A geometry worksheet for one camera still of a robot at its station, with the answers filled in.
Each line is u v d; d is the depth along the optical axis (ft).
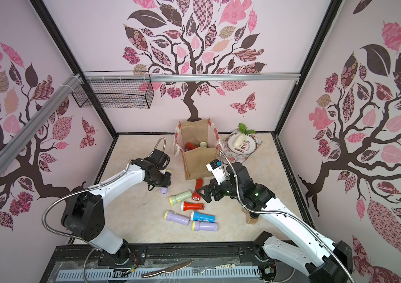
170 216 2.67
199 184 3.10
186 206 2.74
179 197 2.88
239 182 1.77
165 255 2.47
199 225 2.58
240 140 3.62
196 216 2.67
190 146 3.48
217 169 2.07
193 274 2.29
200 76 3.04
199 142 3.51
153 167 2.16
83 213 1.45
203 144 3.49
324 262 1.26
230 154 3.60
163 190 2.72
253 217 2.48
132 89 3.11
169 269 2.29
